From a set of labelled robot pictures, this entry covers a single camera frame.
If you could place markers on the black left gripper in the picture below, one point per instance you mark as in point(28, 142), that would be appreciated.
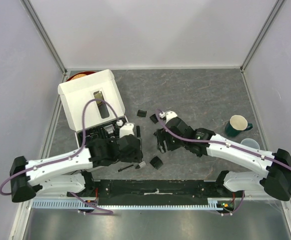
point(135, 156)

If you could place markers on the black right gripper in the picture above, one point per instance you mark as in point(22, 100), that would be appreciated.
point(162, 134)

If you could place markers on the small black clipper attachment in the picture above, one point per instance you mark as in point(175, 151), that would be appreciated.
point(138, 131)

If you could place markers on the white cardboard clipper box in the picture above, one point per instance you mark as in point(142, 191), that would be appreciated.
point(91, 101)

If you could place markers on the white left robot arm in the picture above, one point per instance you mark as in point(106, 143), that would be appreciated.
point(66, 173)

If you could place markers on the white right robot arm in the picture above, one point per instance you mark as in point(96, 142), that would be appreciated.
point(267, 171)

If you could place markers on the black comb guard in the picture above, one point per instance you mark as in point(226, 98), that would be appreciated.
point(141, 113)
point(154, 118)
point(156, 162)

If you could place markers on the black plastic box tray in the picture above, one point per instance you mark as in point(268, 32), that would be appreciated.
point(98, 132)

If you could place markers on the small black cleaning brush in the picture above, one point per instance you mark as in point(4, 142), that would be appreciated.
point(125, 168)

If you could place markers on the black comb guard near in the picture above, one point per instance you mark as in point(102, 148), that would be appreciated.
point(156, 162)

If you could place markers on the black comb guard far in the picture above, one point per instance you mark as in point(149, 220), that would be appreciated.
point(141, 113)

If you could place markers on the green ceramic mug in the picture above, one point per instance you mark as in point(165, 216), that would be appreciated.
point(236, 125)

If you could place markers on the red wooden bowl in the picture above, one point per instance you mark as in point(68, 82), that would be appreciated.
point(80, 75)

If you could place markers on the clear plastic measuring cup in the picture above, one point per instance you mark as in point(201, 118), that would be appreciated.
point(250, 144)

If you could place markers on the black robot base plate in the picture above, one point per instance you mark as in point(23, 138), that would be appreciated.
point(115, 192)

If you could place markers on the grey slotted cable duct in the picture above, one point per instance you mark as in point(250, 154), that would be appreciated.
point(74, 204)

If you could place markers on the aluminium front frame rail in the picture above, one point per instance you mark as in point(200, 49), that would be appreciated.
point(67, 185)

